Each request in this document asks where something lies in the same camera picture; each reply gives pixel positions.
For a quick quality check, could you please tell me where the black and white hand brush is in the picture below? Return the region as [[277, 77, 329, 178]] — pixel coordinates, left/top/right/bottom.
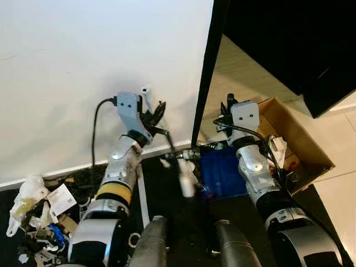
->
[[141, 86, 196, 199]]

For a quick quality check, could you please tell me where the blue plastic dustpan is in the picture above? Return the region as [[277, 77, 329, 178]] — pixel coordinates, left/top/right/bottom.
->
[[200, 147, 249, 200]]

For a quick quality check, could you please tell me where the clear plastic bottle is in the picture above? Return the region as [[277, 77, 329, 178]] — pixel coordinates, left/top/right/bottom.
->
[[178, 149, 202, 162]]

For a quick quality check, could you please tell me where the white crumpled paper carton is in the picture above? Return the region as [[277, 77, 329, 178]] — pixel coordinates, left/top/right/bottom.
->
[[269, 136, 288, 168]]

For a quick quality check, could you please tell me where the black cabinet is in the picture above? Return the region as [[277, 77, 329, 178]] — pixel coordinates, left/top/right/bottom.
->
[[222, 0, 356, 118]]

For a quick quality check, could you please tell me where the brown cardboard box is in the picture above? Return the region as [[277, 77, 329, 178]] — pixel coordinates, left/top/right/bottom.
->
[[256, 97, 335, 193]]

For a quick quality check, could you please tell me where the robot left leg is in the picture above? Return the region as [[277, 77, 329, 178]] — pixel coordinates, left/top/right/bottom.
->
[[129, 216, 169, 267]]

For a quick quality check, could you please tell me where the robot leg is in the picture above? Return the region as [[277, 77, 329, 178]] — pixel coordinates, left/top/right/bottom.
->
[[216, 220, 262, 267], [129, 216, 169, 267]]

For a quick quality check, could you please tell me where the robot right leg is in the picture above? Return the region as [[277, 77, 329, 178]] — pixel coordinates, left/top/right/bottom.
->
[[216, 220, 262, 267]]

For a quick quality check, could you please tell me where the white plastic bag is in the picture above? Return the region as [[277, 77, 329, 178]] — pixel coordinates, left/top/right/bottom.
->
[[6, 175, 51, 238]]

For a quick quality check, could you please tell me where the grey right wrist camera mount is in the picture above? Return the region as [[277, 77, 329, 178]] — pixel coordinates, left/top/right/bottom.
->
[[230, 101, 261, 146]]

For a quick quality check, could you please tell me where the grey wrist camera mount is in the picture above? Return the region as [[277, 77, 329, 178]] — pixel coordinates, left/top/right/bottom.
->
[[230, 101, 261, 146], [116, 92, 151, 140]]

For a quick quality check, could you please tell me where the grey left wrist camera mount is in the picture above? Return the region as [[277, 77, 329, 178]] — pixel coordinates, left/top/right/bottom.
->
[[116, 92, 151, 140]]

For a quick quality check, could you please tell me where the black wall edge strip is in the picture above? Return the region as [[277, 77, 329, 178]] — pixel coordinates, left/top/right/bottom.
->
[[191, 0, 231, 148]]

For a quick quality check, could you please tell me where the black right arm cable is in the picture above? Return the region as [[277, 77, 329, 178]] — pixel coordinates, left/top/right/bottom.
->
[[214, 114, 291, 187]]

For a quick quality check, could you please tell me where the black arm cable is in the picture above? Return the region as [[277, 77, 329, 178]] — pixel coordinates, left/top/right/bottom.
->
[[214, 114, 291, 187], [91, 97, 119, 167]]

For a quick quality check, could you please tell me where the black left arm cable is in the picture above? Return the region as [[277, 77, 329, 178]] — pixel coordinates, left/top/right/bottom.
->
[[91, 97, 119, 167]]

